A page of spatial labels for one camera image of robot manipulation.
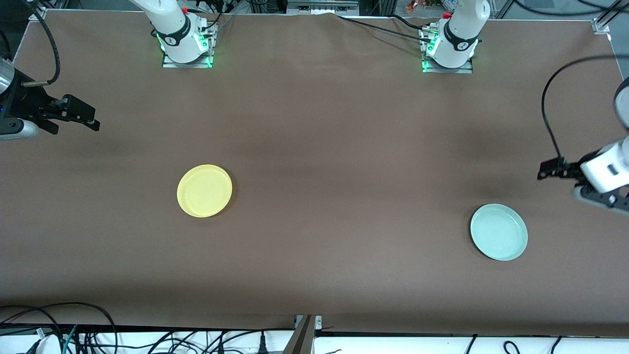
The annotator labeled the light green plastic plate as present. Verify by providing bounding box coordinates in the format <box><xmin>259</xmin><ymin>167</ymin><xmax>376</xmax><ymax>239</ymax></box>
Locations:
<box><xmin>470</xmin><ymin>204</ymin><xmax>529</xmax><ymax>262</ymax></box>

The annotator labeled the yellow plastic plate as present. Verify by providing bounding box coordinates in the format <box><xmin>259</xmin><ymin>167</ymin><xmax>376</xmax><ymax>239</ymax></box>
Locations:
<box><xmin>177</xmin><ymin>164</ymin><xmax>233</xmax><ymax>218</ymax></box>

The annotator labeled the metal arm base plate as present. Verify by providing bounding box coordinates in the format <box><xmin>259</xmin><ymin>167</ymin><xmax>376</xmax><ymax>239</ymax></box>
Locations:
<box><xmin>421</xmin><ymin>29</ymin><xmax>474</xmax><ymax>74</ymax></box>
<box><xmin>162</xmin><ymin>24</ymin><xmax>215</xmax><ymax>69</ymax></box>

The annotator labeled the black looped floor cable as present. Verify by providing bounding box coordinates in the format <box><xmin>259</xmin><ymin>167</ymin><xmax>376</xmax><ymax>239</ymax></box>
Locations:
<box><xmin>0</xmin><ymin>302</ymin><xmax>119</xmax><ymax>354</ymax></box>

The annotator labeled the green floor cable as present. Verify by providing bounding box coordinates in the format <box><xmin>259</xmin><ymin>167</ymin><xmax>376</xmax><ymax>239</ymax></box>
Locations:
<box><xmin>60</xmin><ymin>324</ymin><xmax>79</xmax><ymax>354</ymax></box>

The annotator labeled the black cable on table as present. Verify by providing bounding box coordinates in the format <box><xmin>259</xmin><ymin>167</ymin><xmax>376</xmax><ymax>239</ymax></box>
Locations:
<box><xmin>337</xmin><ymin>15</ymin><xmax>435</xmax><ymax>45</ymax></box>

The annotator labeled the aluminium frame profile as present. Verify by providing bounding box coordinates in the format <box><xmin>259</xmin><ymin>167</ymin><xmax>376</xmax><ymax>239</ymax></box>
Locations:
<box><xmin>282</xmin><ymin>315</ymin><xmax>323</xmax><ymax>354</ymax></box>

